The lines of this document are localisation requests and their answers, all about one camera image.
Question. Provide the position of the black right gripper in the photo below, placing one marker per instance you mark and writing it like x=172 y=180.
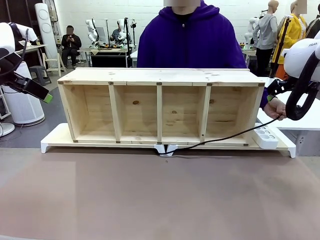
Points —
x=283 y=86

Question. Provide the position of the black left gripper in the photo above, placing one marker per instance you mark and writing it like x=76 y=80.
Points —
x=10 y=63

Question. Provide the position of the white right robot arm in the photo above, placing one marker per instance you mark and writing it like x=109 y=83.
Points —
x=297 y=60

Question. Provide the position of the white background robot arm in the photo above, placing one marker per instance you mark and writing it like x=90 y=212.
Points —
x=92 y=31
x=121 y=31
x=251 y=28

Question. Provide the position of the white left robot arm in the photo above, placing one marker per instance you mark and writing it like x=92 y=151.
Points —
x=7 y=35

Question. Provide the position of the person's left forearm purple sleeve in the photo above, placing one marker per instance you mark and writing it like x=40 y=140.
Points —
x=264 y=98

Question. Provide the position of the person's left hand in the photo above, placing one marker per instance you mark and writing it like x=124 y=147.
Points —
x=275 y=108

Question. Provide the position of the grey plastic stool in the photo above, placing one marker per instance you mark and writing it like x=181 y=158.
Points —
x=40 y=73

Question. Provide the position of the white cylindrical air purifier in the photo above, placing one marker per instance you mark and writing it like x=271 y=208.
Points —
x=22 y=105

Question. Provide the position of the wooden step stool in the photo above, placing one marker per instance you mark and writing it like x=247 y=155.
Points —
x=53 y=63

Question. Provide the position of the white side table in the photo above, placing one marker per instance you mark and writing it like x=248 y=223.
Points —
x=297 y=125

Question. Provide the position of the wooden background table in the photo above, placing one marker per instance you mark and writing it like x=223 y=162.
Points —
x=32 y=47

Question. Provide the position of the black tripod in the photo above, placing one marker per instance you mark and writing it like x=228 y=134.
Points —
x=281 y=42

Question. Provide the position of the white power strip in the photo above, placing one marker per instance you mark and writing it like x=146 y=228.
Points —
x=267 y=140

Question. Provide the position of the round white fan base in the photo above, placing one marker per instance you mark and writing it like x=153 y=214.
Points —
x=5 y=130

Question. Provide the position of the wooden riser with white legs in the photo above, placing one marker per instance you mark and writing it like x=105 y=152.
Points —
x=285 y=145
x=62 y=136

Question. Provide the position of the mannequin in grey hoodie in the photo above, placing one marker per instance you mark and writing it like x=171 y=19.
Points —
x=266 y=32

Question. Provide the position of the white tower air conditioner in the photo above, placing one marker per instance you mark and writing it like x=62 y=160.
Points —
x=46 y=32

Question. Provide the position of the seated person in dark clothes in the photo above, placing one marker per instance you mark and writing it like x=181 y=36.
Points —
x=71 y=41

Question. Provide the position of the person in purple hoodie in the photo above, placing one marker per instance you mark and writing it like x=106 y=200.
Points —
x=187 y=40

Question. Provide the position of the four-compartment wooden shelf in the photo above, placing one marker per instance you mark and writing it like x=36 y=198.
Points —
x=160 y=75

